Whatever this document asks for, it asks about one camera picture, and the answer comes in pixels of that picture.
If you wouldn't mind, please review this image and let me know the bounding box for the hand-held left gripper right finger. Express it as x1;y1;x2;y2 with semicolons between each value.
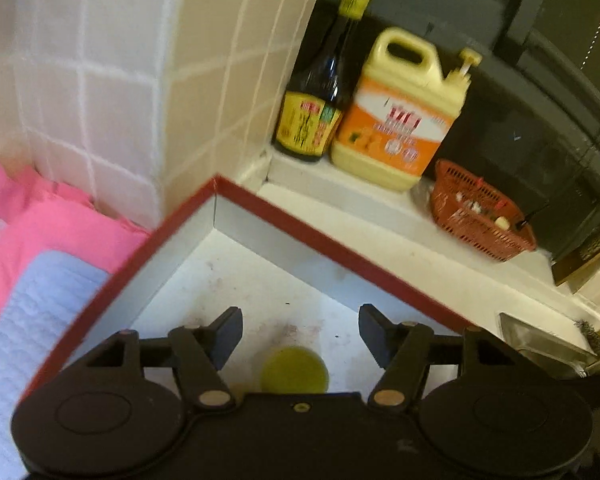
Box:
358;303;518;408

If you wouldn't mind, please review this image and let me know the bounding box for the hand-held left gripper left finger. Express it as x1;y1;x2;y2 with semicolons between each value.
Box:
87;306;244;409

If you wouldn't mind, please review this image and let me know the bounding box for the red rimmed white box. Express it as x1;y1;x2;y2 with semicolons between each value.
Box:
19;173;476;406

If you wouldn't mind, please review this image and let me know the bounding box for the green round fruit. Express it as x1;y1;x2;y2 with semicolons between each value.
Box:
260;347;329;393

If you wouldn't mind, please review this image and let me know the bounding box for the red plastic basket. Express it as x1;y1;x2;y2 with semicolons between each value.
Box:
429;159;537;263

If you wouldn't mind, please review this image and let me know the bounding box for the steel sink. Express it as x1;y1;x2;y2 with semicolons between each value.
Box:
497;312;600;381

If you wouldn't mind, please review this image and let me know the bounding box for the white quilted pad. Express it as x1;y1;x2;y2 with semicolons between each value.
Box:
0;252;112;480

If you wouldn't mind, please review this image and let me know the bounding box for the pink cloth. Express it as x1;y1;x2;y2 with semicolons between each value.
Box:
0;160;153;343

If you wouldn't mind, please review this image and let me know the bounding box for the yellow detergent jug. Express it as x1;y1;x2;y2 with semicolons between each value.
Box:
330;26;482;192

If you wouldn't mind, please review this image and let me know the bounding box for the brown box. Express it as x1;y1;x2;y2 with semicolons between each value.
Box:
551;232;600;295

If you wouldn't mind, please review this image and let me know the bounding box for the dark sauce bottle yellow cap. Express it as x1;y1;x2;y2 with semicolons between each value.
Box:
272;0;376;163

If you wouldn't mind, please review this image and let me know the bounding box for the dark window frame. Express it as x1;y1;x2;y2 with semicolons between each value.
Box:
497;0;600;126

